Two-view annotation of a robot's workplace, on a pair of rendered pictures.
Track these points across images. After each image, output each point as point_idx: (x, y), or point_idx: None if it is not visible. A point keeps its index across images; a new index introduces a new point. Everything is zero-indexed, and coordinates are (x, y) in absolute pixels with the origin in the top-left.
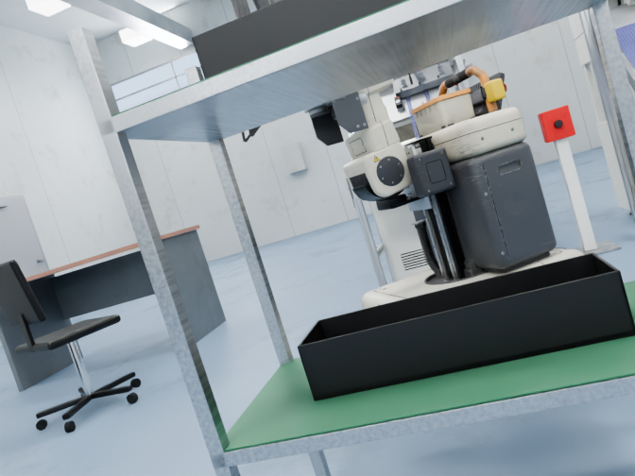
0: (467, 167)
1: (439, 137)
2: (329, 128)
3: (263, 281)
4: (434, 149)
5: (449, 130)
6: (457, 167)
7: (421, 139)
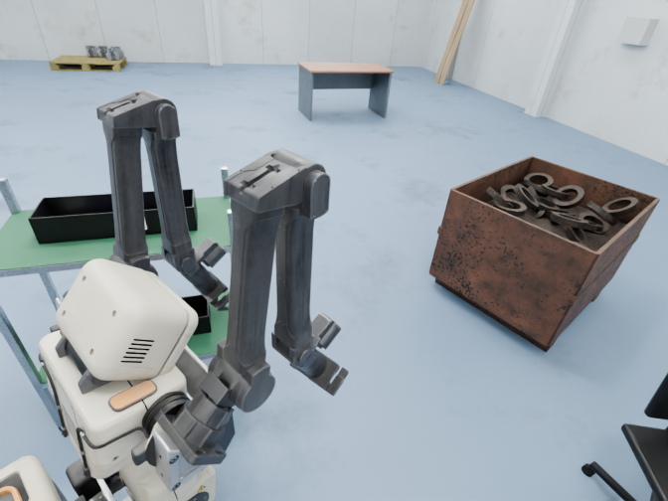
0: (55, 483)
1: (54, 493)
2: None
3: None
4: (81, 458)
5: (42, 472)
6: (62, 498)
7: (79, 497)
